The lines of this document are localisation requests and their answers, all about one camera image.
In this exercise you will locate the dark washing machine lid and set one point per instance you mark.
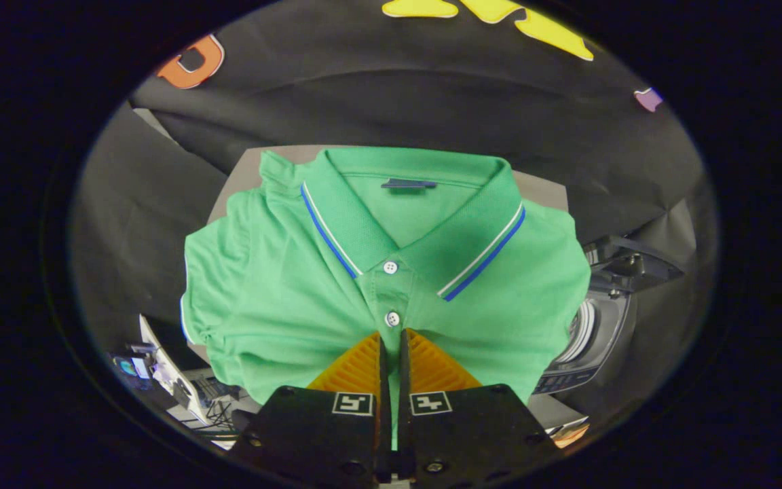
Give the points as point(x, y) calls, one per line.
point(635, 265)

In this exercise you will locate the grey cabinet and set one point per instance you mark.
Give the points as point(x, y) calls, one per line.
point(544, 193)

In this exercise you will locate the green polo shirt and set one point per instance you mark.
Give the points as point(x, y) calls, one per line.
point(275, 292)

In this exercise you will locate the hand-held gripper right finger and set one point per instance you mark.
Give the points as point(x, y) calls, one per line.
point(472, 435)

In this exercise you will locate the grey washing machine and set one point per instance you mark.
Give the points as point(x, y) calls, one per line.
point(605, 339)

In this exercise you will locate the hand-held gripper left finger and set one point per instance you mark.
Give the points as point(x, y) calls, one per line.
point(316, 435)

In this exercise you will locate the white flat device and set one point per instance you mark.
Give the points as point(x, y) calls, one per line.
point(167, 370)

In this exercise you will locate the small lit screen device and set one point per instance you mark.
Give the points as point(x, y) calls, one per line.
point(134, 368)

